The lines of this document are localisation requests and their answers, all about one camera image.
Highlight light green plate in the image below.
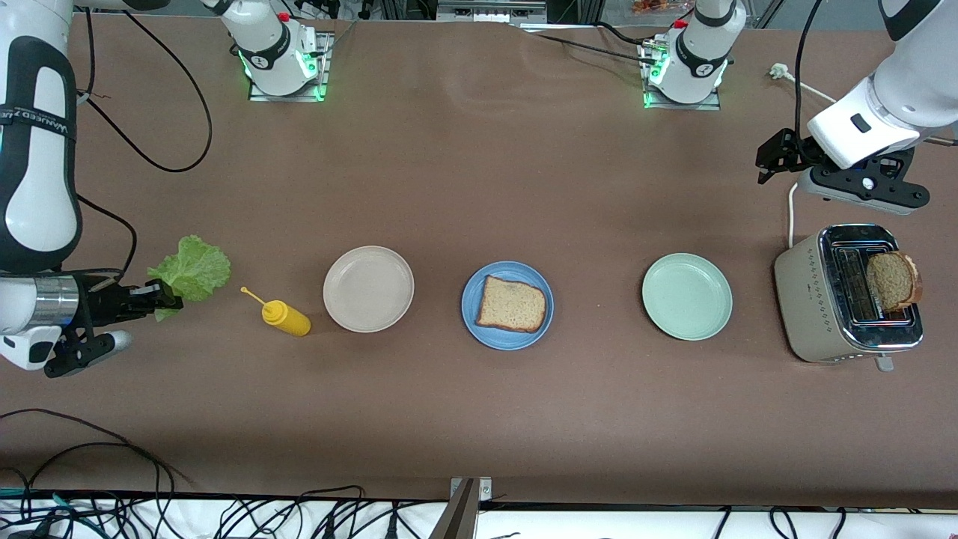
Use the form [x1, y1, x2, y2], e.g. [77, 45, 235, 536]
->
[641, 252, 733, 342]

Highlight beige plate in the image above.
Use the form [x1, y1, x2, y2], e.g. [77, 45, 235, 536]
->
[323, 246, 415, 334]

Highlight black cable loop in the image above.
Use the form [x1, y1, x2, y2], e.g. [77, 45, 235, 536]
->
[0, 408, 192, 499]

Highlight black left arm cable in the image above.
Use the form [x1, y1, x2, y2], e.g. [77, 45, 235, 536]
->
[793, 0, 824, 143]

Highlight green lettuce leaf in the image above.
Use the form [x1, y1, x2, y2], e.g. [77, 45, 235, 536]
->
[147, 235, 232, 323]

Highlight aluminium profile post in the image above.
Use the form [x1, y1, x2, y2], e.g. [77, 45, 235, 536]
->
[429, 477, 493, 539]

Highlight blue plate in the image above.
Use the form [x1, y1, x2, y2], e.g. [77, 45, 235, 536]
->
[460, 261, 555, 351]

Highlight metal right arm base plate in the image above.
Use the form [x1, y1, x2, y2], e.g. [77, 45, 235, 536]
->
[248, 31, 331, 103]

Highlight yellow mustard squeeze bottle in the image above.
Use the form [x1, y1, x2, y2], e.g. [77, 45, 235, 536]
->
[239, 287, 312, 338]

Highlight brown bread slice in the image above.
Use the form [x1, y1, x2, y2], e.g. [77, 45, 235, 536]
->
[866, 251, 924, 313]
[476, 275, 548, 334]

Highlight beige chrome toaster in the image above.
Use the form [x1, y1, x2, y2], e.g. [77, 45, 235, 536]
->
[774, 223, 924, 373]

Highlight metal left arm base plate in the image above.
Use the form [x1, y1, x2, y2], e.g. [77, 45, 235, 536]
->
[642, 41, 723, 111]

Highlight aluminium frame block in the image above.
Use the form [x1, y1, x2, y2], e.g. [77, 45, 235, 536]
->
[436, 0, 549, 25]

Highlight thin black base cable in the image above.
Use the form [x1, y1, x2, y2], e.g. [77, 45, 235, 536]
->
[524, 22, 659, 65]

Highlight white toaster power cord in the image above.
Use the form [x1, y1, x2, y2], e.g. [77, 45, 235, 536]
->
[769, 63, 851, 249]

